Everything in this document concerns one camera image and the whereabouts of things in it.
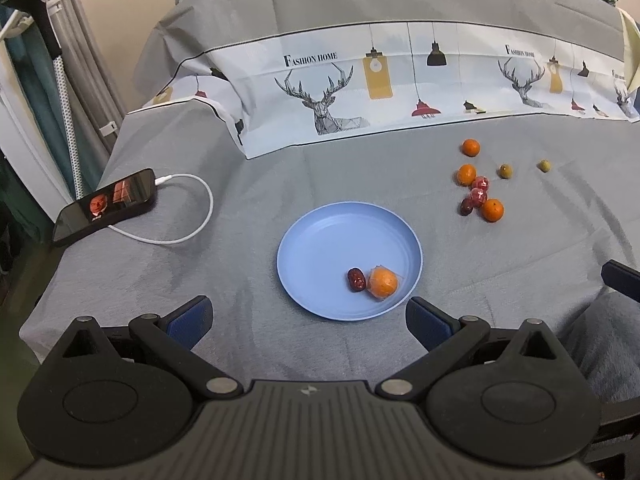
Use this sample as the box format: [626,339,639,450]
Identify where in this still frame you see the grey pants leg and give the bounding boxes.
[562,291,640,406]

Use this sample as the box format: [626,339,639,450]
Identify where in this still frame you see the grey quilt with deer print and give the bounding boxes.
[132,0,640,161]

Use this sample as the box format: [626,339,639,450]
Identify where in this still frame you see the white charging cable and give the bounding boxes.
[107,173,215,246]

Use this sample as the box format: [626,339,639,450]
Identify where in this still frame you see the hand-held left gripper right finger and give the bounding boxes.
[374,296,575,402]

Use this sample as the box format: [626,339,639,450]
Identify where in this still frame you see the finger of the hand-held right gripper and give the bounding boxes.
[601,260,640,303]

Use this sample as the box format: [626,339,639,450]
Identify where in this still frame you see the white frame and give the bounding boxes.
[0,75,76,211]

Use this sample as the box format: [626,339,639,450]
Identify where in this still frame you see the grey bed sheet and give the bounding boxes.
[20,95,640,411]

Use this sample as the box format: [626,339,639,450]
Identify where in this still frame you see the blue plastic plate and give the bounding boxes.
[276,201,424,322]

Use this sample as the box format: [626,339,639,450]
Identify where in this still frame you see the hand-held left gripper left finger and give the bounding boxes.
[49,296,244,402]

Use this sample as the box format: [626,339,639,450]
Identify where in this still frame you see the dotted white hose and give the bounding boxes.
[52,55,85,201]

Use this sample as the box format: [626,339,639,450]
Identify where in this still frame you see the grey curtain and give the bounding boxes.
[47,0,128,201]

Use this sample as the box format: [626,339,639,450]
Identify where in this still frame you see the pale yellow cloth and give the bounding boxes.
[619,7,640,93]

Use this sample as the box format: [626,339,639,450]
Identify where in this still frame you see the black smartphone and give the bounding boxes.
[52,169,158,247]

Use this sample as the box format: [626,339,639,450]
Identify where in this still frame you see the plastic-wrapped orange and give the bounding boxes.
[366,265,400,302]

